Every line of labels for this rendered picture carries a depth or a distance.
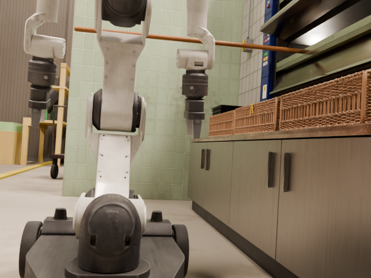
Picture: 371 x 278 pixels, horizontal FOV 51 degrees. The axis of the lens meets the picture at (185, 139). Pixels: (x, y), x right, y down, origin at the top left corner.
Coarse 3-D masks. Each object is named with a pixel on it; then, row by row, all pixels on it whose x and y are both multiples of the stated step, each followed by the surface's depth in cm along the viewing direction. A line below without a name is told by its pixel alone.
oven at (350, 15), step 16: (288, 0) 286; (352, 0) 215; (368, 0) 207; (336, 16) 233; (352, 16) 231; (304, 32) 270; (320, 32) 264; (336, 32) 262; (352, 32) 198; (368, 32) 189; (304, 48) 297; (320, 48) 229; (288, 64) 271; (272, 80) 298
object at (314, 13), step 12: (300, 0) 227; (312, 0) 223; (324, 0) 220; (336, 0) 216; (288, 12) 247; (300, 12) 242; (312, 12) 238; (324, 12) 234; (276, 24) 270; (288, 24) 264; (300, 24) 259; (276, 36) 291; (288, 36) 285
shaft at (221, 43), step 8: (88, 32) 238; (96, 32) 238; (120, 32) 240; (128, 32) 241; (176, 40) 246; (184, 40) 247; (192, 40) 247; (216, 40) 251; (248, 48) 255; (256, 48) 255; (264, 48) 256; (272, 48) 257; (280, 48) 258; (288, 48) 259
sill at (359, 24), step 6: (366, 18) 187; (354, 24) 196; (360, 24) 192; (366, 24) 187; (342, 30) 207; (348, 30) 201; (330, 36) 219; (336, 36) 213; (318, 42) 232; (324, 42) 225; (306, 48) 246; (312, 48) 238; (294, 54) 263; (300, 54) 254; (282, 60) 282; (288, 60) 272
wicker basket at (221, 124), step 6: (222, 114) 244; (228, 114) 235; (234, 114) 224; (210, 120) 275; (216, 120) 259; (222, 120) 246; (228, 120) 235; (234, 120) 224; (210, 126) 274; (216, 126) 259; (222, 126) 246; (228, 126) 235; (210, 132) 273; (216, 132) 258; (222, 132) 243; (228, 132) 232
